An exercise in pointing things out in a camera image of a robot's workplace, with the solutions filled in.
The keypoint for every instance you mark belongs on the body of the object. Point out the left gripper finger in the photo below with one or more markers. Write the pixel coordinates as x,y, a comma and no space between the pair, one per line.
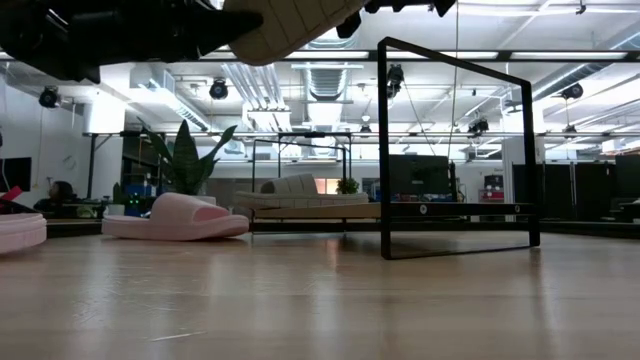
225,30

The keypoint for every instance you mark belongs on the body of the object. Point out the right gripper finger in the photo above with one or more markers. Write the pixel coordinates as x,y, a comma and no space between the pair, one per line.
350,26

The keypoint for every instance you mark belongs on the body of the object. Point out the pink rubber slide sandal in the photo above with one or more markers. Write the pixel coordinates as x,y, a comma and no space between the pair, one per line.
170,220
20,232

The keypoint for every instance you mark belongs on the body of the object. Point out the wooden shelf with black frame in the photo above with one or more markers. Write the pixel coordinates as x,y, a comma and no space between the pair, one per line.
310,212

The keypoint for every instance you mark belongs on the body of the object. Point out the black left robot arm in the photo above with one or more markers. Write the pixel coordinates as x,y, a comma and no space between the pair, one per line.
30,30

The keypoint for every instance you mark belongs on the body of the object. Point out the black hanging ceiling spotlight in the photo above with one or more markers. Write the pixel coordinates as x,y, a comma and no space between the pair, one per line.
395,75
48,96
218,89
572,91
479,126

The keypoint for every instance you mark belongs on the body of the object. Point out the snake plant in white pot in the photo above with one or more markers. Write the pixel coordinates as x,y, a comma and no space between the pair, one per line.
187,165

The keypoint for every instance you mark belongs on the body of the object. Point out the black background monitor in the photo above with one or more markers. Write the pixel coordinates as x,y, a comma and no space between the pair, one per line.
420,175

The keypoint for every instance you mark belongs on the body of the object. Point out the small cactus in white pot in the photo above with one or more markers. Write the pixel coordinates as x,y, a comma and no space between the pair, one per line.
116,210

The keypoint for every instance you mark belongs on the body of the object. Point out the person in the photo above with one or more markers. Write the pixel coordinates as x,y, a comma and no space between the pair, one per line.
60,197

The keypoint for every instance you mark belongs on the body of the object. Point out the red flat object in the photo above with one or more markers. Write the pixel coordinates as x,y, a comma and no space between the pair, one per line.
10,194

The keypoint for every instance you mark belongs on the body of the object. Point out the black room partition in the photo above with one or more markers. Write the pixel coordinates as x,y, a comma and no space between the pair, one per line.
575,190

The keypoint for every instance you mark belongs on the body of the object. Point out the silver ribbed ceiling duct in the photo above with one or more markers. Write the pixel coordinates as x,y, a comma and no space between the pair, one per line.
325,82

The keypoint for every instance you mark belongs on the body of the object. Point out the black wall screen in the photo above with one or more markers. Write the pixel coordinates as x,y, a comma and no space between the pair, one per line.
15,175

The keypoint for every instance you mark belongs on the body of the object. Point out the black aluminium rig frame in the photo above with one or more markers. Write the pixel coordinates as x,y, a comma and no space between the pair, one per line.
575,229

